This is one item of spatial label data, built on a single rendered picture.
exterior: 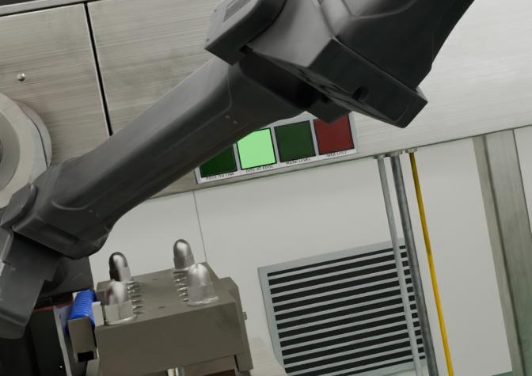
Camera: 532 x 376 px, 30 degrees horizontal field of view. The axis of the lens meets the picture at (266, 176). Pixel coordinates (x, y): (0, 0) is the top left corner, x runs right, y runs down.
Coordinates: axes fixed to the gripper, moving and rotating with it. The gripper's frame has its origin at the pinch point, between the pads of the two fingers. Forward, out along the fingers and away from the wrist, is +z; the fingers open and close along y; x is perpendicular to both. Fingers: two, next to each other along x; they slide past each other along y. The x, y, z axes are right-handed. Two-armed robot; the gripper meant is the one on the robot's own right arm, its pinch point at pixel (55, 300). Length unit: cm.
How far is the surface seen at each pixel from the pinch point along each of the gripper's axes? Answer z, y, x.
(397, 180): 38, 55, 25
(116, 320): -1.6, 6.5, -4.6
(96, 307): -2.0, 4.6, -2.7
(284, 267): 246, 63, 100
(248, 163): 20.9, 28.5, 24.3
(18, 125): -12.3, 0.1, 16.3
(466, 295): 261, 133, 78
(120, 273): 25.8, 7.1, 13.2
